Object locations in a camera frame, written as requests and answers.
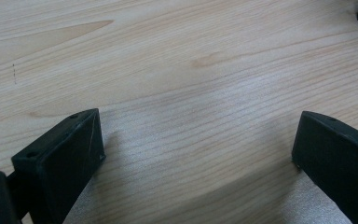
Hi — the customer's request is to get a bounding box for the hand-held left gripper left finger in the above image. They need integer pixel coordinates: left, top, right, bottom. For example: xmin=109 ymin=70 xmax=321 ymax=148
xmin=10 ymin=107 xmax=107 ymax=224

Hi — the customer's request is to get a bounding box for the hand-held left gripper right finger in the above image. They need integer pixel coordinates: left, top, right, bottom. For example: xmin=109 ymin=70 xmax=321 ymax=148
xmin=291 ymin=110 xmax=358 ymax=224

